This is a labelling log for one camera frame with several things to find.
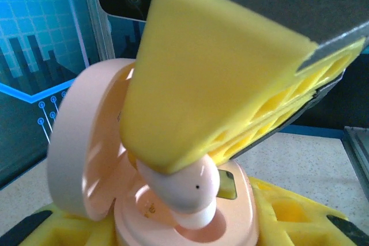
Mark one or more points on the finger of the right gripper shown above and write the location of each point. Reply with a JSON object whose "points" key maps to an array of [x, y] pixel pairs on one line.
{"points": [[201, 84], [259, 136]]}

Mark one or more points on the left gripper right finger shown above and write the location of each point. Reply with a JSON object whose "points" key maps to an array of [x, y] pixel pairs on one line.
{"points": [[317, 228]]}

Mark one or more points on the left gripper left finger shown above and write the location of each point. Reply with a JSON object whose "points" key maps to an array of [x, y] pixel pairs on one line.
{"points": [[57, 231]]}

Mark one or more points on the pink earbud charging case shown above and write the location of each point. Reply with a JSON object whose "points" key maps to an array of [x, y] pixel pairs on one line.
{"points": [[75, 142]]}

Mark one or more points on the pink earbud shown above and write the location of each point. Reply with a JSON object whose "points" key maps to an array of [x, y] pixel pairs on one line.
{"points": [[184, 188]]}

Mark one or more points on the aluminium side rail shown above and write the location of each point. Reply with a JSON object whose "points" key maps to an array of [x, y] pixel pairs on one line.
{"points": [[357, 153]]}

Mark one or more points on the aluminium frame post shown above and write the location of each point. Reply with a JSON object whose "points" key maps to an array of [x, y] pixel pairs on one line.
{"points": [[101, 33]]}

